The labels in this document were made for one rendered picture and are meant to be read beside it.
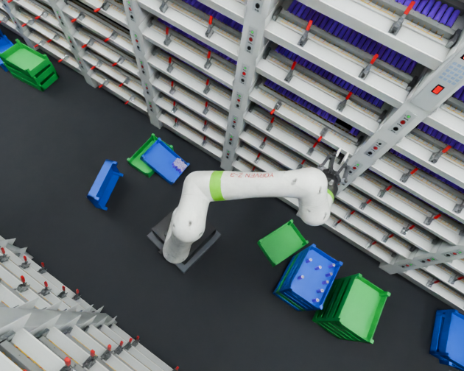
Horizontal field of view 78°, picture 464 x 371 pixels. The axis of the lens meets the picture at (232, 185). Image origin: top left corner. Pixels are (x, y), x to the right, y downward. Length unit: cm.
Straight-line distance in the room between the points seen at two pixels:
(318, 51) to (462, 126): 59
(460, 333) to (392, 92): 180
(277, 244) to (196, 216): 119
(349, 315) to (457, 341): 88
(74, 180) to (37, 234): 43
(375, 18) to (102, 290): 198
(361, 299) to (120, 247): 155
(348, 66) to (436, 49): 28
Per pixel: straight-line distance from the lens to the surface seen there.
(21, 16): 313
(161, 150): 227
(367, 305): 195
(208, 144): 222
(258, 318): 205
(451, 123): 132
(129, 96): 255
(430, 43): 118
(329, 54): 127
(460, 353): 257
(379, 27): 115
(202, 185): 106
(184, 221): 102
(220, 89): 177
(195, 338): 201
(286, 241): 217
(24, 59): 303
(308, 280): 182
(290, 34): 130
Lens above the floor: 201
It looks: 64 degrees down
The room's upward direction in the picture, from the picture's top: 15 degrees clockwise
